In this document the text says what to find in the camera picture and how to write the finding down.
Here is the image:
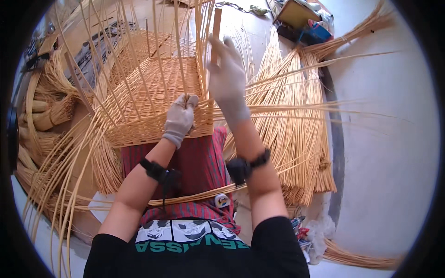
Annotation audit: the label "person's right hand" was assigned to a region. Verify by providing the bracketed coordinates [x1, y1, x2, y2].
[206, 35, 251, 129]

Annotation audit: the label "person's left hand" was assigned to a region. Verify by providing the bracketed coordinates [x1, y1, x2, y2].
[162, 93, 199, 149]

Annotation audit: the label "unfinished woven wicker basket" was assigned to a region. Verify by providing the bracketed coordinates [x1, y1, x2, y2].
[91, 0, 217, 149]

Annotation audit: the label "wooden stick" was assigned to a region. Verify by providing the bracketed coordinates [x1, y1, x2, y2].
[210, 8, 223, 66]

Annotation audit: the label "person's legs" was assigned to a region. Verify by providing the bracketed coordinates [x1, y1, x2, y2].
[121, 126, 241, 234]

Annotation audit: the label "black wrist band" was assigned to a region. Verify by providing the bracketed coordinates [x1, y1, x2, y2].
[139, 158, 182, 197]
[226, 149, 271, 185]

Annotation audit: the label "willow rods bunch across lap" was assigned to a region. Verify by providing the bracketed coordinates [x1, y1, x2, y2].
[145, 183, 248, 207]

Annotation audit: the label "dark patterned cloth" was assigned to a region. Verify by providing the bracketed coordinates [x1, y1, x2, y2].
[65, 21, 137, 89]

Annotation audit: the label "round tape measure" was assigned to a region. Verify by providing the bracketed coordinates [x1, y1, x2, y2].
[214, 194, 231, 209]

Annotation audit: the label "large bundle of willow rods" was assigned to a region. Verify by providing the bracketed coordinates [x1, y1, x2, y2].
[222, 27, 338, 207]

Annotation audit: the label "yellow cardboard box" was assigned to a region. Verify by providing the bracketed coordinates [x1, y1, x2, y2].
[273, 0, 322, 30]

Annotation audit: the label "blue plastic container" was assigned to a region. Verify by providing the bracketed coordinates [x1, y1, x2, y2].
[302, 20, 333, 45]

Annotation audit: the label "person's body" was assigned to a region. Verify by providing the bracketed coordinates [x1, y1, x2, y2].
[83, 216, 311, 278]

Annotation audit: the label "long loose willow rods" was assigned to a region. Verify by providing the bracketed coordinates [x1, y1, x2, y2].
[22, 115, 115, 278]

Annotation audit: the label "tied bundle of willow rods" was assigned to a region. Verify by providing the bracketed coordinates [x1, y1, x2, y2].
[302, 1, 394, 60]

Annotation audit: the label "heap of plastic bags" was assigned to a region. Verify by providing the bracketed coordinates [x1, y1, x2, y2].
[291, 213, 337, 265]

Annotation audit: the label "small bundle of willow rods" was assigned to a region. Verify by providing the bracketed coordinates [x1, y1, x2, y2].
[323, 238, 401, 269]

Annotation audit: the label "green cord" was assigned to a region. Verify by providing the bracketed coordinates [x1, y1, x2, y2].
[215, 1, 270, 17]

